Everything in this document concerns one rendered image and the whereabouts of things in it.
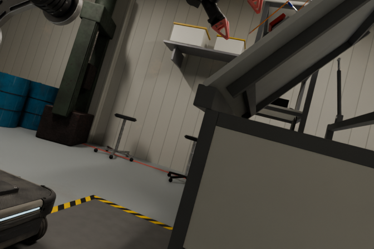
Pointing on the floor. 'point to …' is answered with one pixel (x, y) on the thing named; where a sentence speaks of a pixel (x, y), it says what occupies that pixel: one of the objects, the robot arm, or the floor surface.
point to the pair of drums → (23, 101)
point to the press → (82, 71)
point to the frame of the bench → (262, 130)
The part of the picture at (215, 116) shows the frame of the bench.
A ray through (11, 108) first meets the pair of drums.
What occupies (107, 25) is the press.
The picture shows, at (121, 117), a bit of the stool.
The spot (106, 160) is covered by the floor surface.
